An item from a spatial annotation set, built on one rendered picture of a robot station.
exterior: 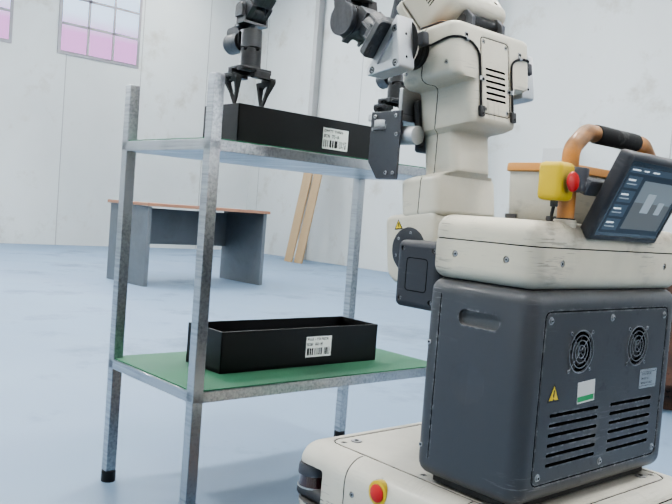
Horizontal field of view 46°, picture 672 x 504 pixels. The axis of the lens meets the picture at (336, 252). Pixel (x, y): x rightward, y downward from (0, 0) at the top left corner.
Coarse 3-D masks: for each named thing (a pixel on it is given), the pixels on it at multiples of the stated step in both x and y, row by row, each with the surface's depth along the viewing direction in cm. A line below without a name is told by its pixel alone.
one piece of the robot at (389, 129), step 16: (400, 96) 184; (416, 96) 187; (384, 112) 185; (400, 112) 181; (384, 128) 185; (400, 128) 181; (416, 128) 181; (384, 144) 185; (400, 144) 185; (416, 144) 181; (368, 160) 189; (384, 160) 185; (384, 176) 185
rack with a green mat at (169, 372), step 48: (144, 144) 206; (192, 144) 188; (240, 144) 187; (192, 336) 186; (192, 384) 185; (240, 384) 196; (288, 384) 204; (336, 384) 215; (192, 432) 186; (336, 432) 276; (192, 480) 187
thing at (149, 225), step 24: (144, 216) 703; (168, 216) 785; (192, 216) 804; (216, 216) 825; (240, 216) 819; (264, 216) 792; (144, 240) 702; (168, 240) 787; (192, 240) 807; (216, 240) 828; (240, 240) 818; (264, 240) 795; (144, 264) 701; (240, 264) 817
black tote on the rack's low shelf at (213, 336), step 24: (216, 336) 208; (240, 336) 209; (264, 336) 215; (288, 336) 220; (312, 336) 226; (336, 336) 232; (360, 336) 239; (216, 360) 207; (240, 360) 210; (264, 360) 216; (288, 360) 221; (312, 360) 227; (336, 360) 233; (360, 360) 240
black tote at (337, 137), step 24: (240, 120) 205; (264, 120) 210; (288, 120) 215; (312, 120) 220; (336, 120) 226; (264, 144) 210; (288, 144) 215; (312, 144) 221; (336, 144) 227; (360, 144) 233
